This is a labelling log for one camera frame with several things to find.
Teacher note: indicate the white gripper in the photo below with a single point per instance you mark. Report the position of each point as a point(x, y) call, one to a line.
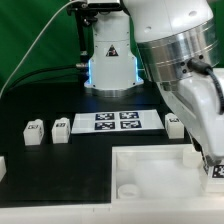
point(196, 103)

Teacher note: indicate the white square table top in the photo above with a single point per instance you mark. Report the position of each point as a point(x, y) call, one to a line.
point(155, 172)

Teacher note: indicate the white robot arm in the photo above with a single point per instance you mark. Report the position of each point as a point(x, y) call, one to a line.
point(178, 46)

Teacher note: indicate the white fiducial tag plate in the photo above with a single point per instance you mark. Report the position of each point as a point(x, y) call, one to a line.
point(135, 120)

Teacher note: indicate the white L-shaped obstacle fence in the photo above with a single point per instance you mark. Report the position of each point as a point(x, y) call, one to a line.
point(115, 214)

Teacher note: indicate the white block left edge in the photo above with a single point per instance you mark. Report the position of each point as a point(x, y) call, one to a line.
point(2, 167)

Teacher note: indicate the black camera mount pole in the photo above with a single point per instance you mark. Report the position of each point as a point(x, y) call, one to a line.
point(85, 17)

